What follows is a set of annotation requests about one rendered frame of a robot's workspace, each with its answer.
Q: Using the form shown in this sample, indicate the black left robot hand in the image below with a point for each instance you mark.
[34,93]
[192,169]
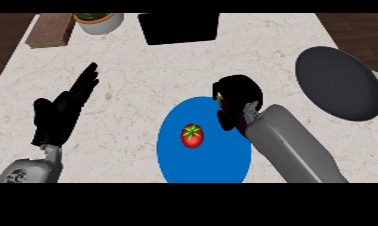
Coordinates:
[62,110]

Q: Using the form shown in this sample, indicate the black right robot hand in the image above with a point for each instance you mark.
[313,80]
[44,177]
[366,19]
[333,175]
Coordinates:
[239,91]

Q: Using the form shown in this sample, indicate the dark purple eggplant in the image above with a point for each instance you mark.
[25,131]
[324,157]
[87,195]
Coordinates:
[234,115]

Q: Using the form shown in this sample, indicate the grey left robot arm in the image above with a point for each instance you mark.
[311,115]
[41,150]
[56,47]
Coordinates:
[34,168]

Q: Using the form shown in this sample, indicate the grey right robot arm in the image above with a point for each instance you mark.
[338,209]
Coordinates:
[289,146]

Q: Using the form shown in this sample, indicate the dark grey pan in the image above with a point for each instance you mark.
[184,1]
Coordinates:
[336,85]

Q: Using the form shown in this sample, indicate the blue plate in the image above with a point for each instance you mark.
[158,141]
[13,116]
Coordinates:
[199,156]

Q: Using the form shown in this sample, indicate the red tomato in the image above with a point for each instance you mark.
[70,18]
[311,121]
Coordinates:
[192,136]

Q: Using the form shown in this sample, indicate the black box appliance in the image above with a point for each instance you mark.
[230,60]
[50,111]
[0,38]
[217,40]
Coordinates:
[178,28]

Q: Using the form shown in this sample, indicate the brown wooden block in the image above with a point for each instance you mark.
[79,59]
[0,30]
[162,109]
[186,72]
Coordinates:
[50,30]

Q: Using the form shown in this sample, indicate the white potted plant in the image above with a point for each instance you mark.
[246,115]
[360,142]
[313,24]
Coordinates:
[98,23]

